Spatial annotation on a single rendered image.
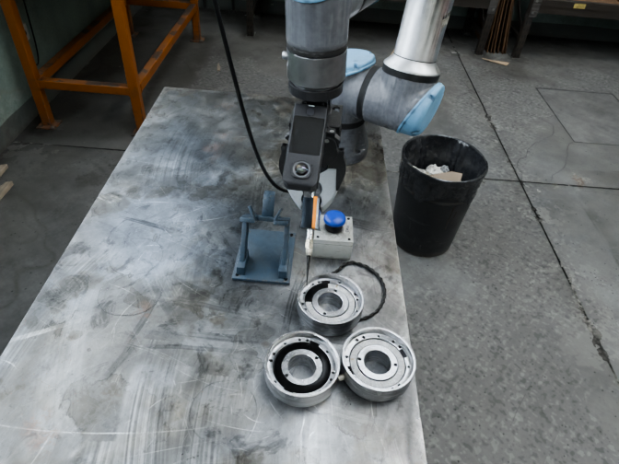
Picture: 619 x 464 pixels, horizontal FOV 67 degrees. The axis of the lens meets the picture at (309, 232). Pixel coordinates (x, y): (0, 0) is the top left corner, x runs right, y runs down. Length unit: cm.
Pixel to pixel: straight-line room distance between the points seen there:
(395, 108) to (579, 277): 151
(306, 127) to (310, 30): 12
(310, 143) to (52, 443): 50
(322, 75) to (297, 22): 7
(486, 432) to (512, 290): 66
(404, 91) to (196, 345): 61
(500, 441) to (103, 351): 126
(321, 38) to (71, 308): 56
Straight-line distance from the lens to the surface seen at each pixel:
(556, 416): 182
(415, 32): 97
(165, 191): 103
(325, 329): 73
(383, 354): 72
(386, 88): 99
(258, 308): 78
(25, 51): 284
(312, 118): 63
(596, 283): 234
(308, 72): 60
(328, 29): 58
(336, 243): 84
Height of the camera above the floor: 141
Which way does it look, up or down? 42 degrees down
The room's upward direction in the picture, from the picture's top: 5 degrees clockwise
